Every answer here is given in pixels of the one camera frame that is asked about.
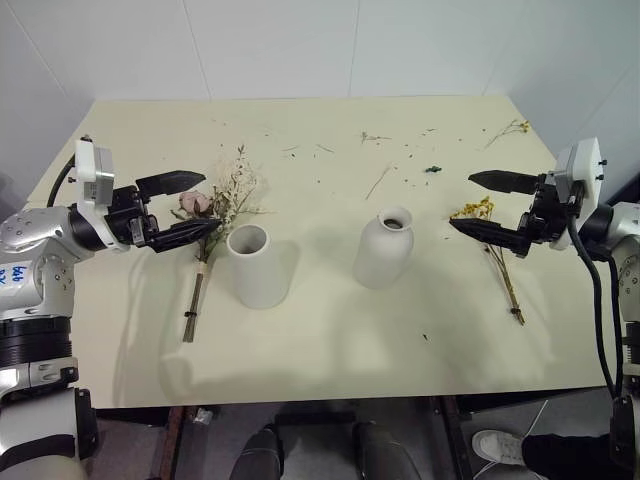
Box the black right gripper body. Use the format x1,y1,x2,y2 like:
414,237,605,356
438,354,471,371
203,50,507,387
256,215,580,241
516,171,577,246

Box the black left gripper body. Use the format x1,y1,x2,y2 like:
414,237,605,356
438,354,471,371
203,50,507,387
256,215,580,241
105,183,162,250

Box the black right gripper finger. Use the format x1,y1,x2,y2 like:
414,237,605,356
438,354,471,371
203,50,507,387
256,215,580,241
467,169,542,197
448,217,532,260

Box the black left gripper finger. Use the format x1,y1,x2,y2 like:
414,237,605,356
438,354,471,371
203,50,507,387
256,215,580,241
148,218,223,254
136,169,208,198

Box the white cylinder vase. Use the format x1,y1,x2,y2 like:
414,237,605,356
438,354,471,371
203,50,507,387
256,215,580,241
225,223,292,310

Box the white bottle-shaped vase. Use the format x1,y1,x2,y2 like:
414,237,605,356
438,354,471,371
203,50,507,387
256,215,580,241
351,205,416,290

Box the dried yellow flower bundle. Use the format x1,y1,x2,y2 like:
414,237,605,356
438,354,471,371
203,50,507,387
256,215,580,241
448,195,527,327

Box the dried pink rose bouquet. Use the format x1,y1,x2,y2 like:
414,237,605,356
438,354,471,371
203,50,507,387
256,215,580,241
170,144,274,345

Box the small dried twig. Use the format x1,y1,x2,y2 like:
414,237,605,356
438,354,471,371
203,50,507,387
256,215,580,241
483,118,531,150

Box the bare dry stem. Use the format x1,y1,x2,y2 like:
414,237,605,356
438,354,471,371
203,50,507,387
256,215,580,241
364,161,396,200

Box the rusty metal table leg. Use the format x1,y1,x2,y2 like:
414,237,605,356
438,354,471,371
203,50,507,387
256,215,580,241
160,404,197,480
437,396,477,480

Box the white sneaker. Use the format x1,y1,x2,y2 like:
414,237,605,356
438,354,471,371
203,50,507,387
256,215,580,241
471,428,527,467

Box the black trouser leg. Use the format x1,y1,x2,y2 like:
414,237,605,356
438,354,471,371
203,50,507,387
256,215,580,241
520,432,615,472

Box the dark rounded shape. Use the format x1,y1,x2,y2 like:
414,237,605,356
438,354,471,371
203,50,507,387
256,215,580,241
351,421,417,480
233,427,287,480

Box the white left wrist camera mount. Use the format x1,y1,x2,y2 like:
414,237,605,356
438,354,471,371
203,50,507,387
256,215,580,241
73,137,129,252

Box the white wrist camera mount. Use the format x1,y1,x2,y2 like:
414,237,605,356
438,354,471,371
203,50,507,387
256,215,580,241
73,137,129,252
548,136,608,251

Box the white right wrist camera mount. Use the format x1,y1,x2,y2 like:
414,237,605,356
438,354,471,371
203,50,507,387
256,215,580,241
548,136,608,251

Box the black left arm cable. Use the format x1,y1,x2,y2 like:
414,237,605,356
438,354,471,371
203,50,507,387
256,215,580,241
47,153,78,209

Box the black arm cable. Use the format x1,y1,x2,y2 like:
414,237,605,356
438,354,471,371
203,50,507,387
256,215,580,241
566,215,635,474
47,153,78,209

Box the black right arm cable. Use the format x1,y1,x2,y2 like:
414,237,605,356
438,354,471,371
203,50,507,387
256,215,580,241
566,215,635,474

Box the thin white cord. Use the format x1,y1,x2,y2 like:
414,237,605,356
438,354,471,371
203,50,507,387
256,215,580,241
519,398,550,444

